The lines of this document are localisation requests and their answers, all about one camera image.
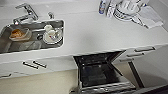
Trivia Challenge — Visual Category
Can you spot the stainless steel sink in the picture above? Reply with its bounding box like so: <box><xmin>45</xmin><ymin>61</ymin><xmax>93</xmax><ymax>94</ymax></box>
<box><xmin>0</xmin><ymin>19</ymin><xmax>66</xmax><ymax>55</ymax></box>

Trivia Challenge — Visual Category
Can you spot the white plate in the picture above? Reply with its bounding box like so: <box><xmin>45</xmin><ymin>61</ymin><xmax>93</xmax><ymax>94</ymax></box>
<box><xmin>42</xmin><ymin>27</ymin><xmax>64</xmax><ymax>45</ymax></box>

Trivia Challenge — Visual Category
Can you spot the white cup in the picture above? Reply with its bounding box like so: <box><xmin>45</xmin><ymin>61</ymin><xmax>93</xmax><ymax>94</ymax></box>
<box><xmin>43</xmin><ymin>24</ymin><xmax>56</xmax><ymax>36</ymax></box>

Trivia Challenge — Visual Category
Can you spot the white two-door sink cabinet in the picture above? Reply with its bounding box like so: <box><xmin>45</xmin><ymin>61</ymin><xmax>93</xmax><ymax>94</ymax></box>
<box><xmin>0</xmin><ymin>57</ymin><xmax>78</xmax><ymax>81</ymax></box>

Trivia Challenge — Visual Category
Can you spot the small chrome sink knob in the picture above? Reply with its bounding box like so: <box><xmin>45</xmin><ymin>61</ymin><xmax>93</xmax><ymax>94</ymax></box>
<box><xmin>47</xmin><ymin>11</ymin><xmax>55</xmax><ymax>20</ymax></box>

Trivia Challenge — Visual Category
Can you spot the white mug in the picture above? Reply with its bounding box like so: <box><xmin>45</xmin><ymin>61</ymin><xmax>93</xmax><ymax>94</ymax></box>
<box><xmin>119</xmin><ymin>0</ymin><xmax>141</xmax><ymax>12</ymax></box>

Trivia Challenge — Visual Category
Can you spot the chrome sink faucet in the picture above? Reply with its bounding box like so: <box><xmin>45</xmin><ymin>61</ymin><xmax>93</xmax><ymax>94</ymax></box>
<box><xmin>12</xmin><ymin>2</ymin><xmax>40</xmax><ymax>26</ymax></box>

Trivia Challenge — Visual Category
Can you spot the white three-drawer unit wide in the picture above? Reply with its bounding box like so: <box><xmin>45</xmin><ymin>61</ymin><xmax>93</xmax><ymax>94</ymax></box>
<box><xmin>113</xmin><ymin>45</ymin><xmax>168</xmax><ymax>66</ymax></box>

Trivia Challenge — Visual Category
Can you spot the small white bottle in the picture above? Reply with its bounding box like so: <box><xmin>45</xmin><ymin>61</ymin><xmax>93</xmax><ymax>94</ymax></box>
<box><xmin>106</xmin><ymin>2</ymin><xmax>116</xmax><ymax>19</ymax></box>

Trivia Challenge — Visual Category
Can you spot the stack of white plates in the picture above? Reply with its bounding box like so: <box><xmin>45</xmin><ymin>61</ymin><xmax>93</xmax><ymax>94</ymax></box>
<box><xmin>113</xmin><ymin>1</ymin><xmax>144</xmax><ymax>23</ymax></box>

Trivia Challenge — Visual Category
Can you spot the stainless steel dishwasher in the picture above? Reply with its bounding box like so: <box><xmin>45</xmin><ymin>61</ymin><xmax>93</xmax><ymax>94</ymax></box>
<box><xmin>71</xmin><ymin>50</ymin><xmax>137</xmax><ymax>94</ymax></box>

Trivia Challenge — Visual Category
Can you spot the brown bowl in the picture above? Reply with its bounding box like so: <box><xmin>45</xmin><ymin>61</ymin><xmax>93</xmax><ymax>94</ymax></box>
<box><xmin>9</xmin><ymin>27</ymin><xmax>33</xmax><ymax>42</ymax></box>

